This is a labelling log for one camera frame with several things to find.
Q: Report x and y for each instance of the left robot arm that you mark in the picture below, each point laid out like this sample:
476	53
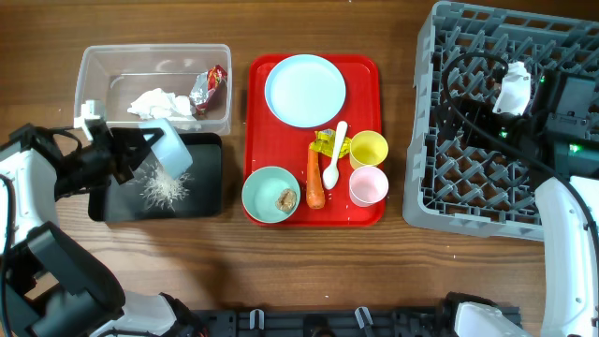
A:
50	285

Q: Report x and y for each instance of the light blue plate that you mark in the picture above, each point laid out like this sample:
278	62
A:
305	91

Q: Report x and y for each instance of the black plastic tray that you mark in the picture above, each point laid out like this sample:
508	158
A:
122	202

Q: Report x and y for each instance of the silver red snack wrapper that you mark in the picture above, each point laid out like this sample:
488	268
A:
206	87

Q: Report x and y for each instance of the clear plastic bin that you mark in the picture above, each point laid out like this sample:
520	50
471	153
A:
118	74

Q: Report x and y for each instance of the white rice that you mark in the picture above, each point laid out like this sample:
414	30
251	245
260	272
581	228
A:
160	190

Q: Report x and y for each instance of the red serving tray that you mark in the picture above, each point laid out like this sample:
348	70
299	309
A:
269	142

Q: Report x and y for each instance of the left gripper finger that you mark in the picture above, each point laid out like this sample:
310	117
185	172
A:
140	172
135	144

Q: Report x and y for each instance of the white tissue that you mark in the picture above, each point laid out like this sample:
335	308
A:
158	104

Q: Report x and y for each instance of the mint green bowl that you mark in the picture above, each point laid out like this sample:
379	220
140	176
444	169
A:
263	188

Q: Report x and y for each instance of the pink plastic cup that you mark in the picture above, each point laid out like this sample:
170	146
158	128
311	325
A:
367	186

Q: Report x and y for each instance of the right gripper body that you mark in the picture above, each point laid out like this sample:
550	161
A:
504	125

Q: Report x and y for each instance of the orange carrot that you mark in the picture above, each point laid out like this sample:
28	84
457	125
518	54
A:
315	197

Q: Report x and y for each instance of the grey dishwasher rack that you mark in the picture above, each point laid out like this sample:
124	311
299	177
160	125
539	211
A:
457	188

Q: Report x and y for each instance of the brown food lump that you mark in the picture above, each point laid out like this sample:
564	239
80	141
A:
287	201

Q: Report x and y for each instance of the yellow plastic cup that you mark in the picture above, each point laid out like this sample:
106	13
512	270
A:
367	148

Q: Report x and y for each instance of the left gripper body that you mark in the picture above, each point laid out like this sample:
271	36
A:
119	155

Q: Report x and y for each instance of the light blue bowl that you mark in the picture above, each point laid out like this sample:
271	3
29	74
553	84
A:
170	150

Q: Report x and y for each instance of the yellow snack wrapper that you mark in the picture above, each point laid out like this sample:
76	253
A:
324	143

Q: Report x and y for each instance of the white plastic spoon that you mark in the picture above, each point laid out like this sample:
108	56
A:
330	175

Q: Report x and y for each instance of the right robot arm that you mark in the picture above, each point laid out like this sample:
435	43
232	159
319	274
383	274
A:
547	126

